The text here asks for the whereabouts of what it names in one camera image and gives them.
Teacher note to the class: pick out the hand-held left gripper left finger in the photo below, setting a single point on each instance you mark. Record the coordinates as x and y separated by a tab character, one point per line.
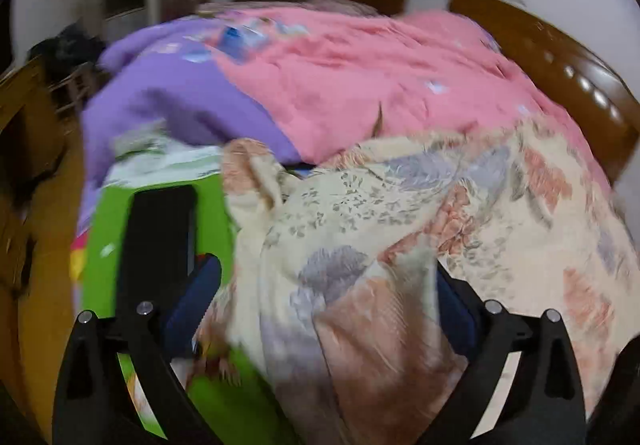
195	305

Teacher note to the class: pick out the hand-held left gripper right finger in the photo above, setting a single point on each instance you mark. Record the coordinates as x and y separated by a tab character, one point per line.
460	312

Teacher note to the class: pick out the black smartphone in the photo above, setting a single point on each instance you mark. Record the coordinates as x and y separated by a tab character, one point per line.
155	245

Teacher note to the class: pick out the green printed cloth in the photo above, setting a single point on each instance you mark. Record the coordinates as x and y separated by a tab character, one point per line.
215	215

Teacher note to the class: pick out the floral quilt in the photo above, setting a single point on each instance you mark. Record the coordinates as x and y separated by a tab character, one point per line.
400	235

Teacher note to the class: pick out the purple bed sheet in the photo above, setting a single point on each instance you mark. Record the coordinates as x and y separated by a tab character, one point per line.
200	85

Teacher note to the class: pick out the wooden cabinet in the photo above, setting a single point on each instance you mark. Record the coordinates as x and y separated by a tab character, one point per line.
25	135

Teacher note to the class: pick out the pink quilt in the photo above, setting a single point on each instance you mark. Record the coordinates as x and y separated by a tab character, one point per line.
360	70

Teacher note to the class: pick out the wooden headboard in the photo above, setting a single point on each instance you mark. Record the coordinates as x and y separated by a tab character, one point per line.
565	70

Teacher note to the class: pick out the dark clothes pile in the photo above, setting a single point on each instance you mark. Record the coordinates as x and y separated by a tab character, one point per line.
67	47

